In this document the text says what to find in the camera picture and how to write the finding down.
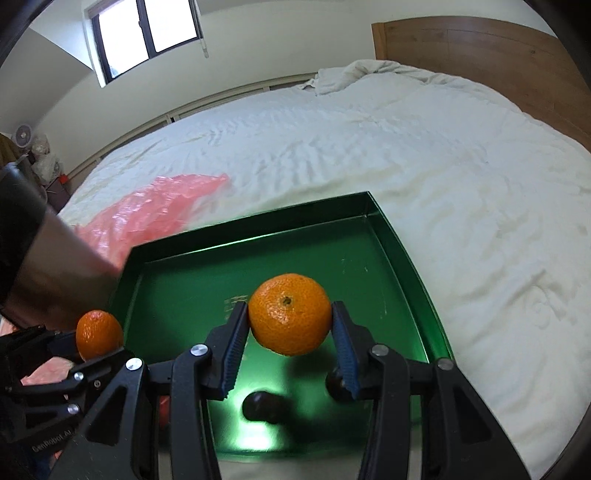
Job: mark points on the dark purple plum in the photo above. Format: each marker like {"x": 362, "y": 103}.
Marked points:
{"x": 261, "y": 406}
{"x": 333, "y": 385}

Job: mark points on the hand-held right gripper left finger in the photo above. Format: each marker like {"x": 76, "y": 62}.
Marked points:
{"x": 233, "y": 355}

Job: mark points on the crumpled white blanket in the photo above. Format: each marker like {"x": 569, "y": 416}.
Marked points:
{"x": 346, "y": 76}

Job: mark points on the small white fan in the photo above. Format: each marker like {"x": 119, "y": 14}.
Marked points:
{"x": 22, "y": 134}

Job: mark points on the orange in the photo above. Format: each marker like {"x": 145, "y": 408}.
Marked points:
{"x": 288, "y": 314}
{"x": 99, "y": 334}

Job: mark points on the white bed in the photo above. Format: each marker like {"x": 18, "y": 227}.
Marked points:
{"x": 369, "y": 161}

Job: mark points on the dark framed window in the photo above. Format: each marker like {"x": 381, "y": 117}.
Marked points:
{"x": 166, "y": 27}

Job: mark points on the green tray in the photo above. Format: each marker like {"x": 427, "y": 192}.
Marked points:
{"x": 184, "y": 286}

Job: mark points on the brown hanging coat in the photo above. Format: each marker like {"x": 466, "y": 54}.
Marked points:
{"x": 5, "y": 150}

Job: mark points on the white hanging plastic bags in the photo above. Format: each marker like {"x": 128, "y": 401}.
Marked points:
{"x": 45, "y": 159}

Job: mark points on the grey bin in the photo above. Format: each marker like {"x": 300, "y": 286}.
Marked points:
{"x": 56, "y": 194}

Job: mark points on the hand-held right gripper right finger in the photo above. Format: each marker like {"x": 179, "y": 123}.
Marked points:
{"x": 344, "y": 355}

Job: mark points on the wooden headboard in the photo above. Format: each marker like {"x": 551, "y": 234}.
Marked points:
{"x": 461, "y": 46}

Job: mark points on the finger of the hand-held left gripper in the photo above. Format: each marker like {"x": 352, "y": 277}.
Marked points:
{"x": 76, "y": 387}
{"x": 37, "y": 346}

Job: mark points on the black and steel electric kettle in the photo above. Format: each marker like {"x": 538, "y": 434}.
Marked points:
{"x": 46, "y": 258}

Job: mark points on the pink plastic sheet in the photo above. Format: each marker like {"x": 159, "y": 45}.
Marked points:
{"x": 152, "y": 217}

